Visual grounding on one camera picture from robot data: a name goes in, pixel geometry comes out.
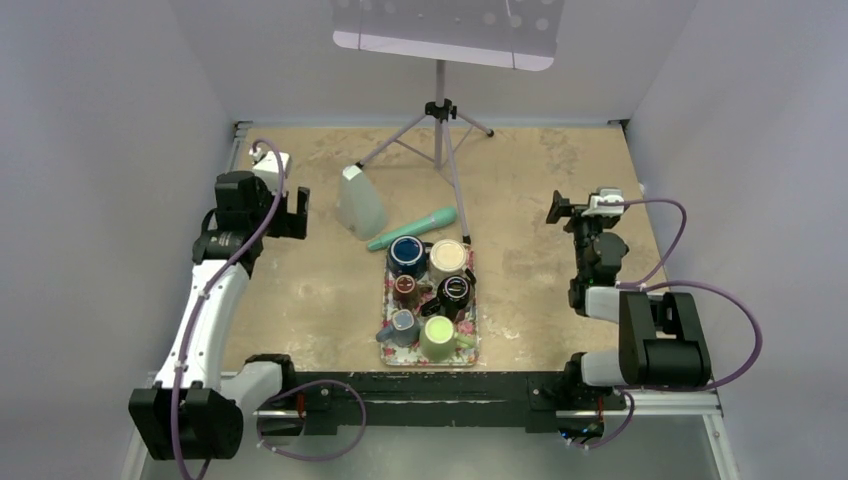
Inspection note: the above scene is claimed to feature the floral serving tray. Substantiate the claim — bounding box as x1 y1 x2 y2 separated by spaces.
376 243 480 367

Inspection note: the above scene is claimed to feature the teal cylindrical tube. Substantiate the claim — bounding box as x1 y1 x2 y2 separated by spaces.
366 207 458 252

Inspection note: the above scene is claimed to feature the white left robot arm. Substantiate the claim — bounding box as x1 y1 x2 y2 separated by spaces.
128 170 310 461

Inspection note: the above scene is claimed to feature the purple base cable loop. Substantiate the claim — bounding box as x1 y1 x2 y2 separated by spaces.
255 378 368 464

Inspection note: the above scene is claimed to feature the black mug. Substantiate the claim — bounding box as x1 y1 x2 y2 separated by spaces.
419 275 475 322

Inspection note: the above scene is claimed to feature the light green mug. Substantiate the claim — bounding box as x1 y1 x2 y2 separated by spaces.
419 316 477 363

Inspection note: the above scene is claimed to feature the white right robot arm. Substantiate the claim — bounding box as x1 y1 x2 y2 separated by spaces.
546 188 712 407

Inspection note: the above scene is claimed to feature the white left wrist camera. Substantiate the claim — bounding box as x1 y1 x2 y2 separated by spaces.
249 147 291 194

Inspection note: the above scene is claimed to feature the cream beige mug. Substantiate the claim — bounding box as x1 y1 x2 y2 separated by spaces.
428 239 469 283

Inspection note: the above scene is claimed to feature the music stand with tripod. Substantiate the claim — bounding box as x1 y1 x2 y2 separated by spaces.
331 0 566 244

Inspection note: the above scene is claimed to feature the grey blue mug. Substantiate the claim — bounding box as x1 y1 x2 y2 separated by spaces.
375 309 421 347

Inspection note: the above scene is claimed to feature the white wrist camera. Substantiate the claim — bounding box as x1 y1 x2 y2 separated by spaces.
249 147 291 194
584 187 625 218

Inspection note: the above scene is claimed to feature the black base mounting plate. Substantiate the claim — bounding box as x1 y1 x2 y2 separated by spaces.
256 371 614 438

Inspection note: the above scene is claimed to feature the small brown mug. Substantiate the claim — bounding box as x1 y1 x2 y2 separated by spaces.
392 274 421 311

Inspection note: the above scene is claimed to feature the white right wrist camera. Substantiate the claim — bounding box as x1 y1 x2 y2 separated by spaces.
584 187 625 218

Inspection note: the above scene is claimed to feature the aluminium frame rail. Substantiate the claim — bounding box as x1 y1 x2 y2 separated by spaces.
555 390 741 479

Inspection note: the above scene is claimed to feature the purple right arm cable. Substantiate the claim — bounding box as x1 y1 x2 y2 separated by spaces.
612 197 764 393

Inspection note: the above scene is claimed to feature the navy blue mug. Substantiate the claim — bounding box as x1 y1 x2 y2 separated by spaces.
387 235 428 280

